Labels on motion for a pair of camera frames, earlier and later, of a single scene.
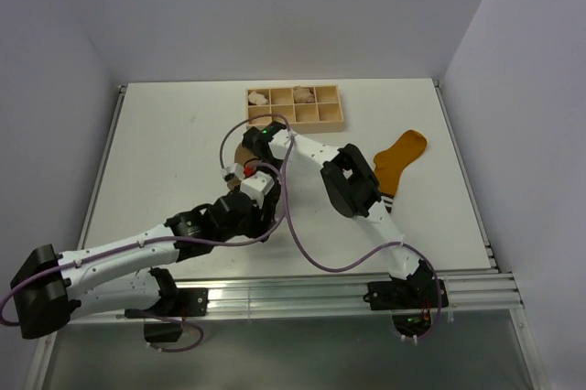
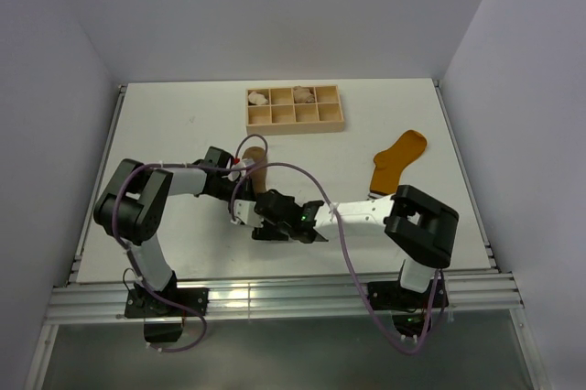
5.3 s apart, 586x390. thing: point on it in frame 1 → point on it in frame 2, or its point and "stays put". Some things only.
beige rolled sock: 302,95 stays put
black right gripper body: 275,162 → 270,232
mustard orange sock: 389,163 stays put
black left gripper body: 252,225 → 223,190
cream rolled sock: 257,98 stays put
